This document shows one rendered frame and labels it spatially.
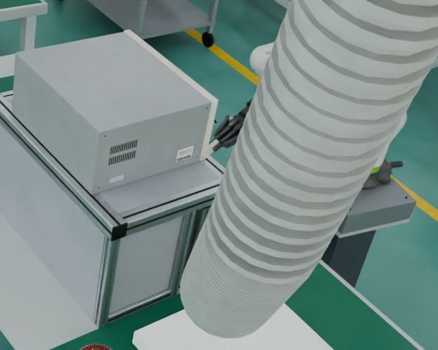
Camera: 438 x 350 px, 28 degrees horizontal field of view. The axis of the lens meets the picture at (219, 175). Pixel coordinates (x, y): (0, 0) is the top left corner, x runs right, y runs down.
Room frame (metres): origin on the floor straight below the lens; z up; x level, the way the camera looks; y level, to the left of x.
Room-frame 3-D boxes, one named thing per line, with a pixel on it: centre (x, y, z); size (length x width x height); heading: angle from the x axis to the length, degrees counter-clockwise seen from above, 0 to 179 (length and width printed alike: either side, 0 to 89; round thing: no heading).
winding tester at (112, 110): (2.10, 0.34, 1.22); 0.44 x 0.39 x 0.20; 47
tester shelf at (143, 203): (2.09, 0.33, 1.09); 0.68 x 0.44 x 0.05; 47
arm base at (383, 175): (2.65, -0.54, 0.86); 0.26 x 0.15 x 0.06; 121
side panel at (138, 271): (1.81, 0.15, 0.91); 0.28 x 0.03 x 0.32; 137
